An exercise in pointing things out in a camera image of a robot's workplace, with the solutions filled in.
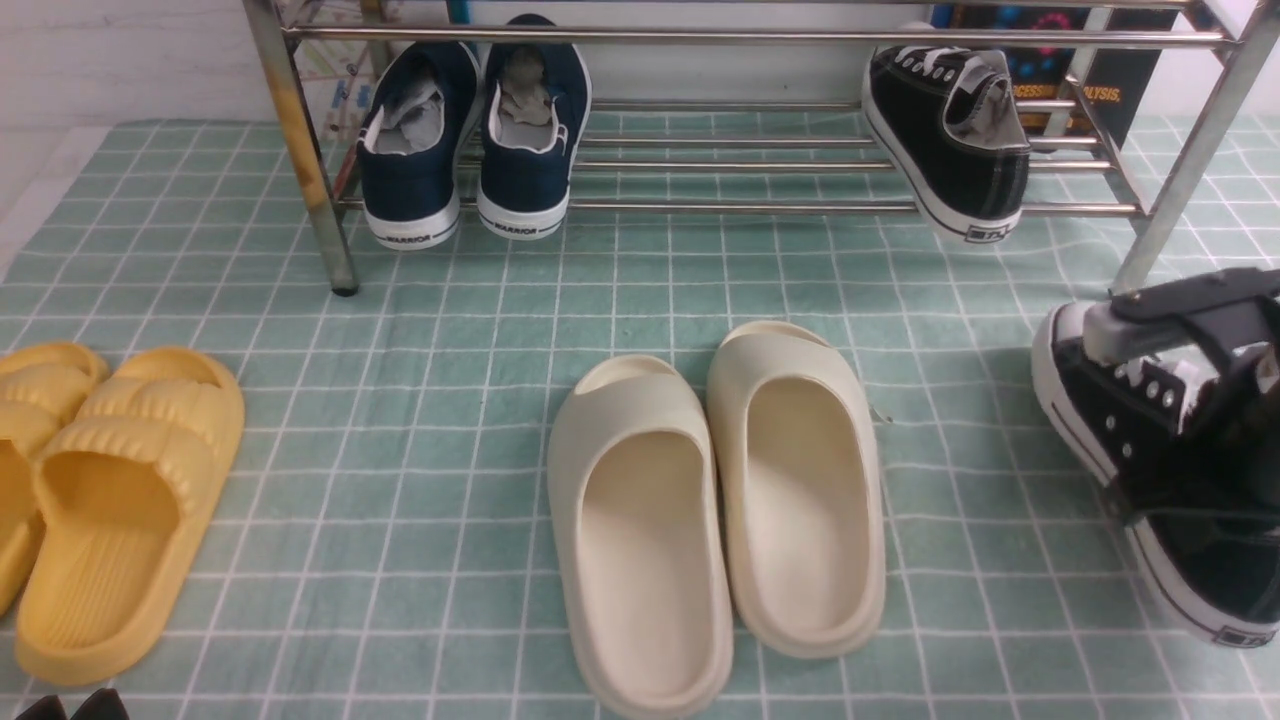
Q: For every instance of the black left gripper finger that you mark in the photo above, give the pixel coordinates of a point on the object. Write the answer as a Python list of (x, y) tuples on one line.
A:
[(104, 704), (47, 708)]

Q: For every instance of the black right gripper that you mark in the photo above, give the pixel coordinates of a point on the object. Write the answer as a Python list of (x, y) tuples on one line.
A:
[(1200, 320)]

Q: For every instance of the black canvas sneaker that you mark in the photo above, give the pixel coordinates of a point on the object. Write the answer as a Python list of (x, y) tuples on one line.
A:
[(947, 117), (1216, 579)]

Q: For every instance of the black book behind rack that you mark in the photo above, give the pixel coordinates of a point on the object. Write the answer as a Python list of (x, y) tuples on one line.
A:
[(1115, 81)]

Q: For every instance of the right yellow foam slipper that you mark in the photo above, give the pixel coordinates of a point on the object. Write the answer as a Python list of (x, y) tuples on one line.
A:
[(127, 486)]

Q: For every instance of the yellow foam slipper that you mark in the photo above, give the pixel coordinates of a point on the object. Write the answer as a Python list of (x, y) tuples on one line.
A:
[(42, 388), (127, 486)]

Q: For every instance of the green checked floor cloth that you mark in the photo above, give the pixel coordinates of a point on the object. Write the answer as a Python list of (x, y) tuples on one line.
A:
[(383, 548)]

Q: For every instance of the left yellow foam slipper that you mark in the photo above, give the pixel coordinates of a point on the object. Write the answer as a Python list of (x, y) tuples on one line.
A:
[(42, 388)]

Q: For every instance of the right cream foam slipper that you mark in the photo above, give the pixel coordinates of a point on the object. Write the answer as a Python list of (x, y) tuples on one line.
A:
[(800, 475)]

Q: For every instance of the cream foam slipper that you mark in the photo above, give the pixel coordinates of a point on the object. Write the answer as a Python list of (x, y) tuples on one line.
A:
[(800, 475), (632, 490)]

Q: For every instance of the left cream foam slipper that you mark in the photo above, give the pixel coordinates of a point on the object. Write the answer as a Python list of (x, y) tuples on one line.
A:
[(632, 490)]

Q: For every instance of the left navy canvas sneaker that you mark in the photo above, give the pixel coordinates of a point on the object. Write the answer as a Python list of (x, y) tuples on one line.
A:
[(423, 111)]

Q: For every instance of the navy canvas sneaker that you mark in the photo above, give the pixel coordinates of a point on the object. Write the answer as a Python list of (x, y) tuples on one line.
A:
[(423, 111), (537, 104)]

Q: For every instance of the colourful map poster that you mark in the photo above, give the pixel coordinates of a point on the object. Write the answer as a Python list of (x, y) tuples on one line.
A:
[(336, 75)]

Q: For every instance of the right navy canvas sneaker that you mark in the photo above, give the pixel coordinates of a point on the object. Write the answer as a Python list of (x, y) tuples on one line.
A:
[(537, 104)]

